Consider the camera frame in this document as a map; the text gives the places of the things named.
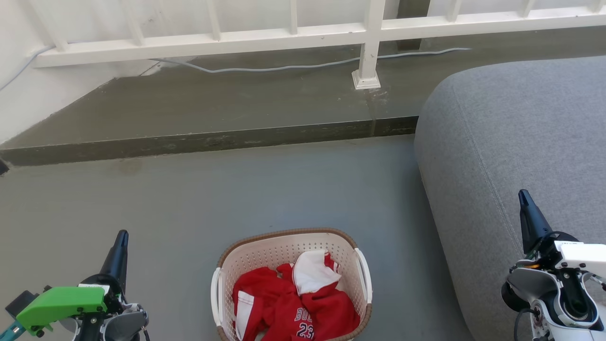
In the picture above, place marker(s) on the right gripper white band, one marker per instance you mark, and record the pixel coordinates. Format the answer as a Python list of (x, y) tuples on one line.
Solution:
[(582, 258)]

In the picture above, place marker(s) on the white perforated laundry basket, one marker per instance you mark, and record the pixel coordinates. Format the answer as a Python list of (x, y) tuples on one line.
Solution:
[(265, 255)]

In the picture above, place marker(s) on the white garment with red trim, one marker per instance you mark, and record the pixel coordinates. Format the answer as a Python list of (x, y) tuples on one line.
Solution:
[(312, 272)]

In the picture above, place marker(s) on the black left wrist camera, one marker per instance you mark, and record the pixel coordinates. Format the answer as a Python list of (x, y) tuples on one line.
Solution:
[(21, 300)]

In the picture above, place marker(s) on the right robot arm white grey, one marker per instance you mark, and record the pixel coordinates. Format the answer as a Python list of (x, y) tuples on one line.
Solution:
[(530, 284)]

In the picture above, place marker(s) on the white metal railing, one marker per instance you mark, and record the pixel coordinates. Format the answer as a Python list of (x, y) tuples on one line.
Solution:
[(236, 41)]

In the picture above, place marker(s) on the grey fabric sofa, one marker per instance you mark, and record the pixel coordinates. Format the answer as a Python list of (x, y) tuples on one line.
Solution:
[(497, 142)]

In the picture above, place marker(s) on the red jersey with number print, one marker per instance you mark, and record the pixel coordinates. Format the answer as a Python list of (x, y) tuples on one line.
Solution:
[(284, 308)]

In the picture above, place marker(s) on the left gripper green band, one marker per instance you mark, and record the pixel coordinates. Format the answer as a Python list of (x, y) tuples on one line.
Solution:
[(61, 303)]

